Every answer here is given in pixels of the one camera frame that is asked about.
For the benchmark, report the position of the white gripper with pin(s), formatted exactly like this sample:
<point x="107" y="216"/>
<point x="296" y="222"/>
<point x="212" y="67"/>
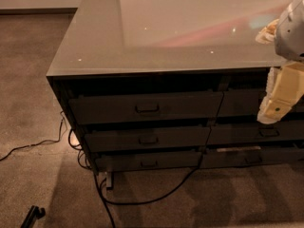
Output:
<point x="291" y="32"/>

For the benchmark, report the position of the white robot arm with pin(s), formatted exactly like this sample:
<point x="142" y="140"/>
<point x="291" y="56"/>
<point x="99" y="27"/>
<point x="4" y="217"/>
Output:
<point x="289" y="41"/>

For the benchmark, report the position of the grey glossy top cabinet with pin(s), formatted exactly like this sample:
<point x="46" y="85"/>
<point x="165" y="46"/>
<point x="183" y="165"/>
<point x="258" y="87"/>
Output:
<point x="129" y="47"/>

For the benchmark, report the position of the black object on floor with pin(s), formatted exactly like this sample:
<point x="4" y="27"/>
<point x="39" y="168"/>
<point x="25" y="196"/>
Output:
<point x="34" y="213"/>

